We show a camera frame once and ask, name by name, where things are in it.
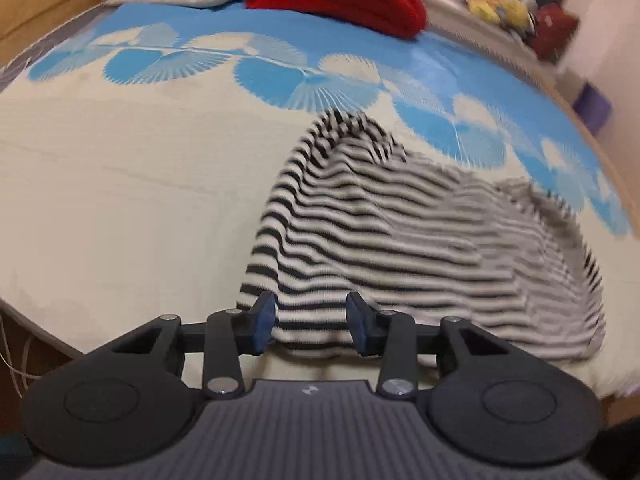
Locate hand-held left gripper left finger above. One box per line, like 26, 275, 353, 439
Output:
111, 290, 277, 401

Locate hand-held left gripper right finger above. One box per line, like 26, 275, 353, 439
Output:
345, 291, 512, 401

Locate black white striped garment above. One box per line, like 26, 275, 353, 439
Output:
236, 108, 608, 363

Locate blue cream printed bed sheet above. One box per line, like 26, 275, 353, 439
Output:
0, 2, 636, 401

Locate purple box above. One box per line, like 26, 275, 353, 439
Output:
572, 83, 614, 134

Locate yellow plush toys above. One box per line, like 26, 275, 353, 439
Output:
465, 0, 532, 27

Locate red bag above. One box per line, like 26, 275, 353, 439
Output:
529, 3, 581, 64

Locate wooden headboard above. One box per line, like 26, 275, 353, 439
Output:
0, 0, 107, 69

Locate white cable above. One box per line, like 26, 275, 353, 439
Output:
0, 310, 37, 397

